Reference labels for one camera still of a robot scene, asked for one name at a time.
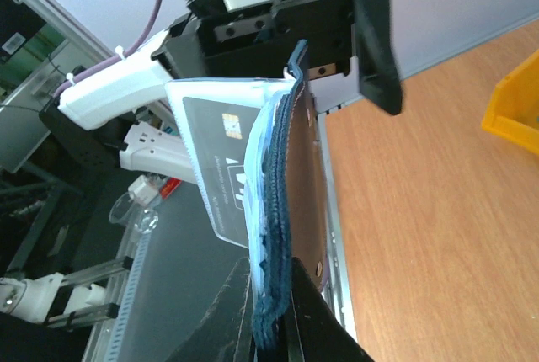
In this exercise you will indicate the blue card holder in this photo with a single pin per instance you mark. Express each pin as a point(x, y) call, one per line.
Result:
point(284, 192)

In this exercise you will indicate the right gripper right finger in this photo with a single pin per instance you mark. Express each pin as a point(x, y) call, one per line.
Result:
point(312, 331)

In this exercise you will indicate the aluminium rail frame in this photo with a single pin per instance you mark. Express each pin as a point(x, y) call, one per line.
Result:
point(337, 290)

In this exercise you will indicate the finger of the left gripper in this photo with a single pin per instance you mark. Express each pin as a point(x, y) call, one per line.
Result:
point(379, 79)

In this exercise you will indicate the grey slotted cable duct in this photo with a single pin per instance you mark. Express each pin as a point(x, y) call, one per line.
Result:
point(112, 353)

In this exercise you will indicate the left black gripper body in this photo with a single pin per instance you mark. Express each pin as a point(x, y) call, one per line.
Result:
point(257, 41)

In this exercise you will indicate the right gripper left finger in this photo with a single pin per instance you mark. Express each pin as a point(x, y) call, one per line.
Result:
point(225, 331)

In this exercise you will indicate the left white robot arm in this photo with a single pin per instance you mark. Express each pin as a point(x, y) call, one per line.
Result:
point(88, 114)

